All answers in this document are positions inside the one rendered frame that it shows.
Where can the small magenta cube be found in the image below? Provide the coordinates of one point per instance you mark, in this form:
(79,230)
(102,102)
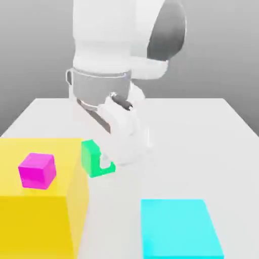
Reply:
(36,172)

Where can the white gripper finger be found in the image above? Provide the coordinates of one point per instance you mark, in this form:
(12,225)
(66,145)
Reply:
(105,161)

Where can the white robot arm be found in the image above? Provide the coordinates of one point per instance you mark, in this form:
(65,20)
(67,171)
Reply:
(105,36)

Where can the small green cube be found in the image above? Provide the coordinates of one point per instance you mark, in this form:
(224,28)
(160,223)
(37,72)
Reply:
(89,159)

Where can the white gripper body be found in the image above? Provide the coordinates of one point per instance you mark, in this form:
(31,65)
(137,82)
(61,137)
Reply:
(125,137)

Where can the large cyan box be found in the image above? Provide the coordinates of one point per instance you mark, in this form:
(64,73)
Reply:
(178,228)

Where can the large yellow box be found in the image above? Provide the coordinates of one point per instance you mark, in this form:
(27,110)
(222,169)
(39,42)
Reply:
(34,224)

